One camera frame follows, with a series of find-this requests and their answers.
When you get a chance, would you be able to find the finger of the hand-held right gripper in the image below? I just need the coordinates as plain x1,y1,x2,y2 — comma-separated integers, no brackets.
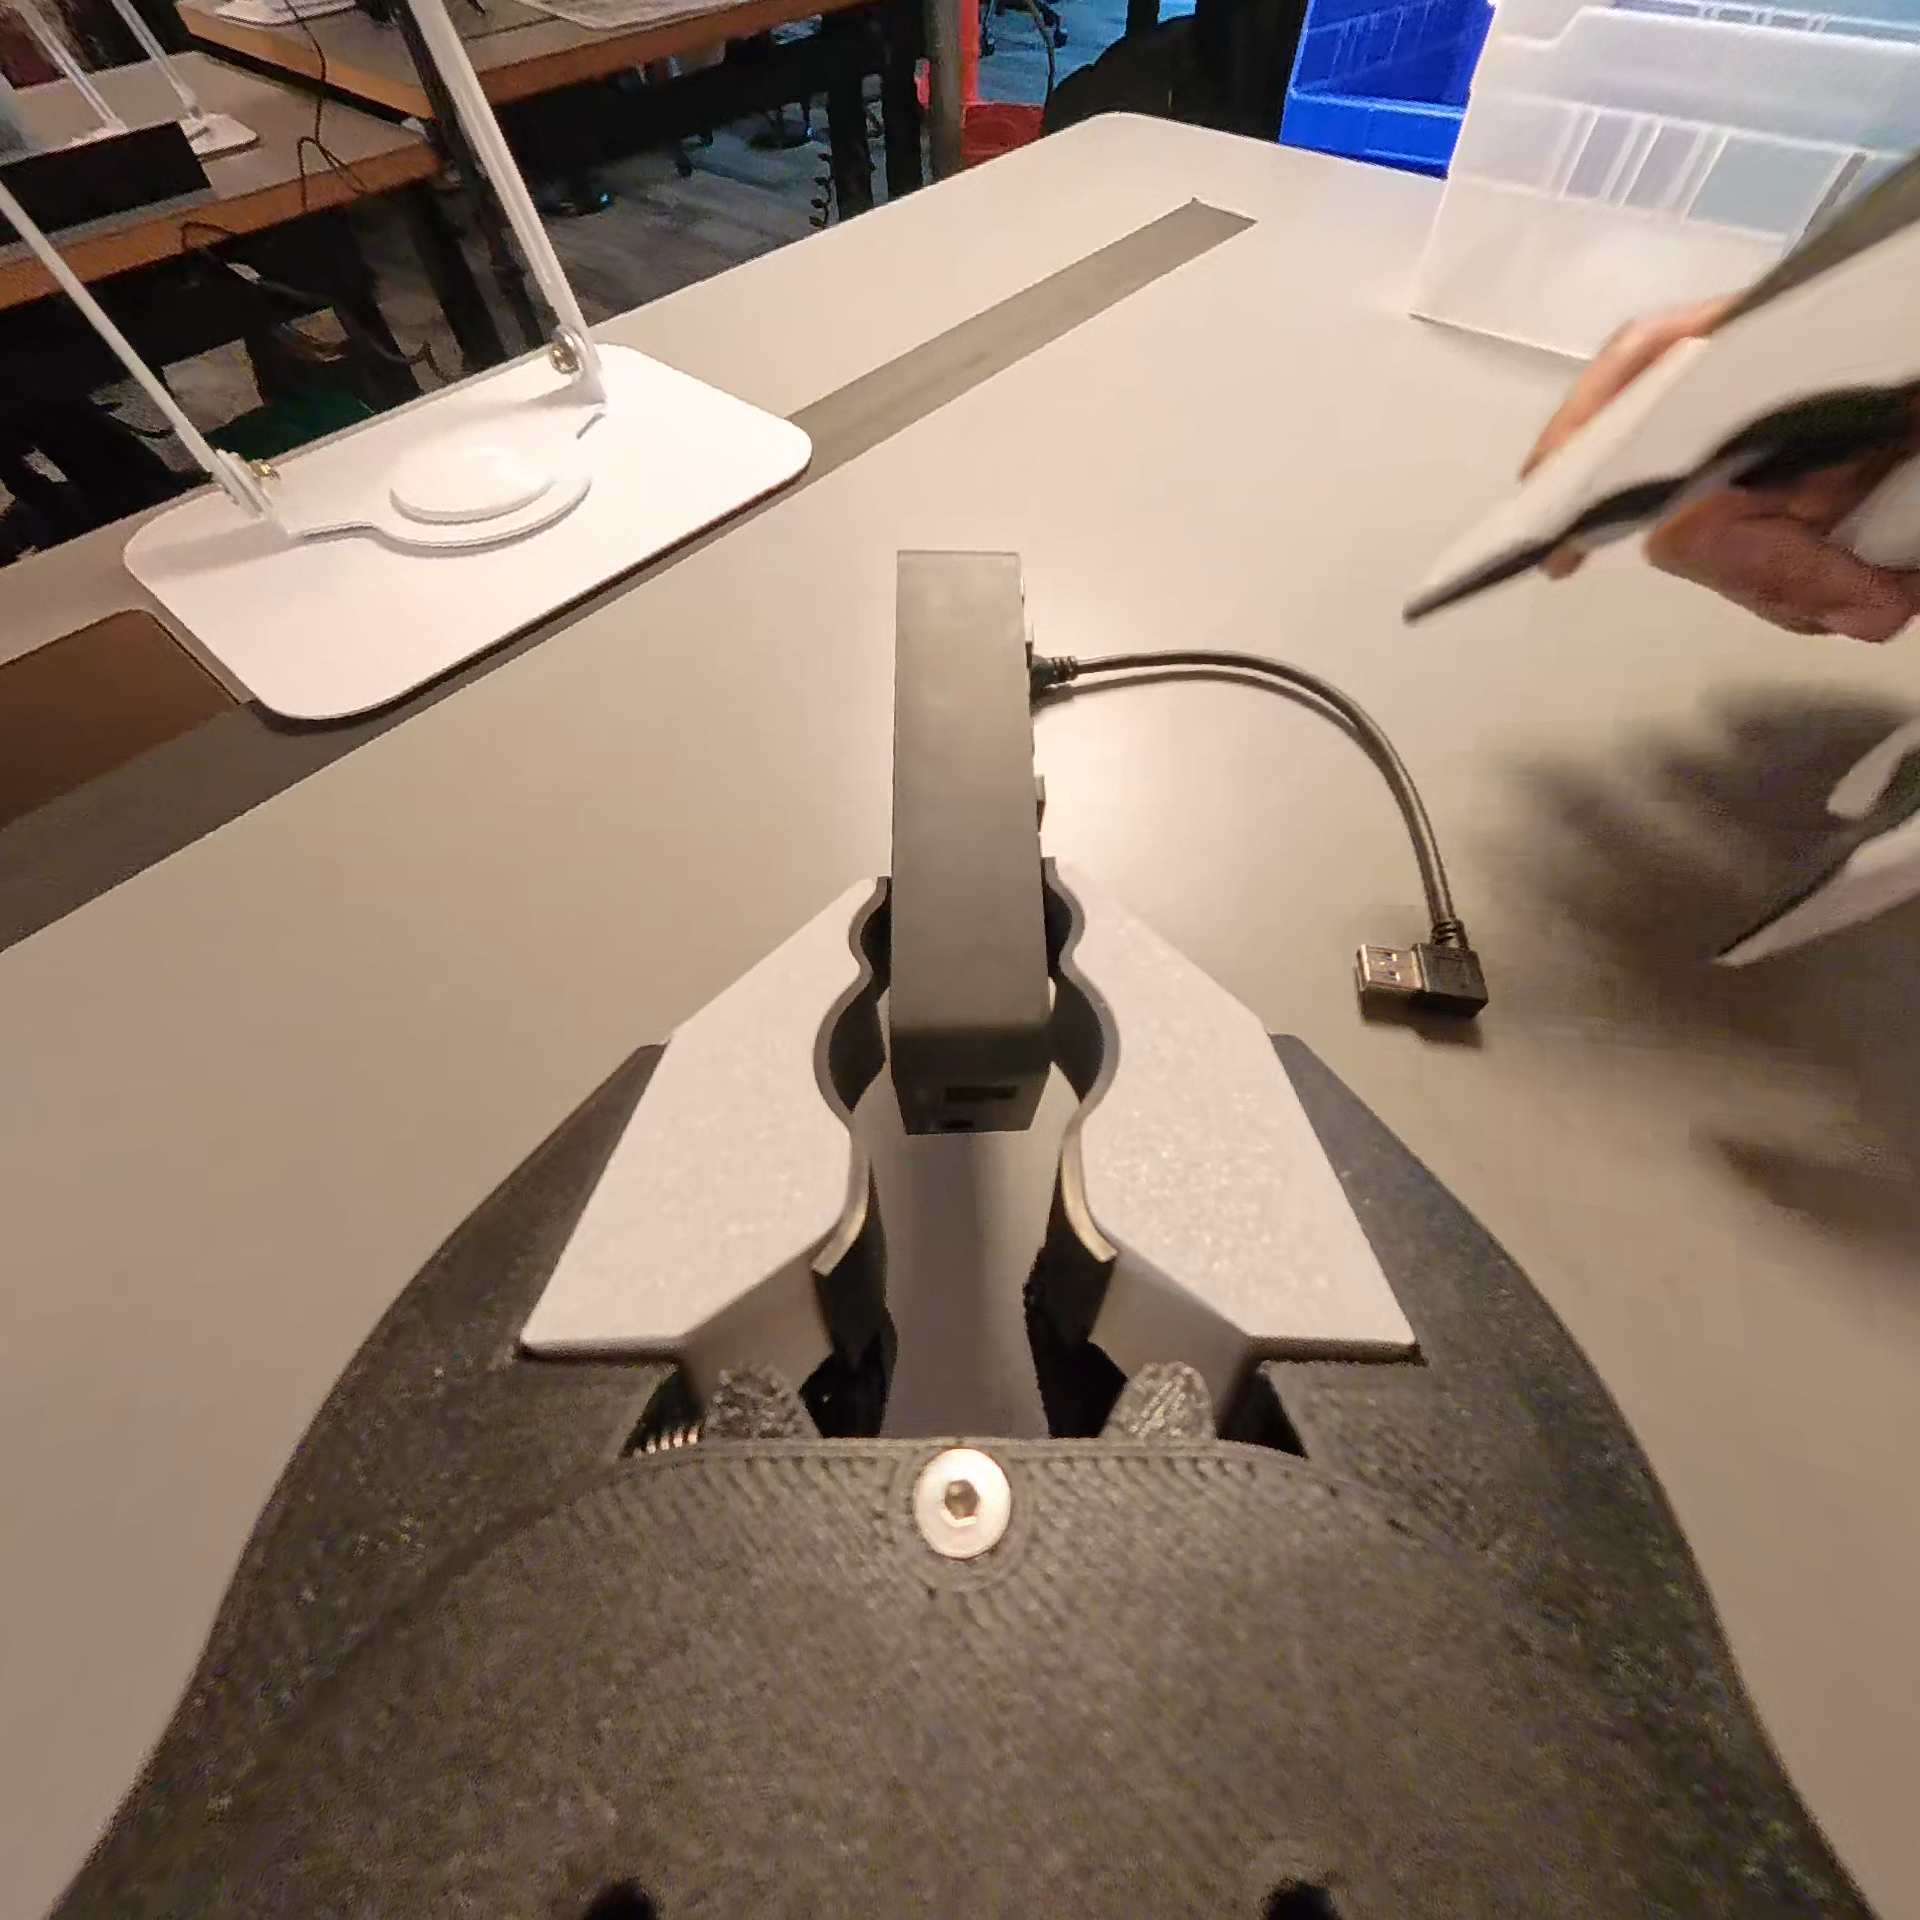
1715,720,1920,973
1401,147,1920,626

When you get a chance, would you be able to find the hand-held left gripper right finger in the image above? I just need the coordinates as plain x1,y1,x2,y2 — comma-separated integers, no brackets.
1048,861,1422,1421

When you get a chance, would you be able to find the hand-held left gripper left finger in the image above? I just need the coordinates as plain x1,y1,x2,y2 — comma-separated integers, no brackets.
520,876,901,1393

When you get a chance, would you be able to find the short black usb cable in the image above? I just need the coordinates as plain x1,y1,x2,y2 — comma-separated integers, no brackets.
1025,642,1491,1027

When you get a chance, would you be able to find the dark grey usb hub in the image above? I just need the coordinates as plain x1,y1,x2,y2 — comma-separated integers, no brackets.
889,548,1061,1141

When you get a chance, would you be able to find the person's right hand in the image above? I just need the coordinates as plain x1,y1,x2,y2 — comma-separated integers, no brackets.
1520,292,1920,648

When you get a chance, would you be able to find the translucent plastic storage box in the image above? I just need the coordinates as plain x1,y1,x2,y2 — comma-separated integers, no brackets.
1408,0,1920,364

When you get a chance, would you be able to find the blue plastic bin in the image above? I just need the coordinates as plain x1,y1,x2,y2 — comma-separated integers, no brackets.
1279,0,1504,181

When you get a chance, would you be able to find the white desk lamp base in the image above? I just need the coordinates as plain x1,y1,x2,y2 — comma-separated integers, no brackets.
0,0,815,726

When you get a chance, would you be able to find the black chair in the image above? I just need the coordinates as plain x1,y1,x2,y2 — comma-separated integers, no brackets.
1039,0,1309,149

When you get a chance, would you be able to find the red crate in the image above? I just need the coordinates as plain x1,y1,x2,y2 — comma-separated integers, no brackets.
959,98,1070,177

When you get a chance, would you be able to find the wooden background desk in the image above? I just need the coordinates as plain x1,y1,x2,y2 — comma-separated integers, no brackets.
175,0,917,126
0,57,439,314

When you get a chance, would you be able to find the black box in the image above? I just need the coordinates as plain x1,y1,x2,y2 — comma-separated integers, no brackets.
0,124,215,238

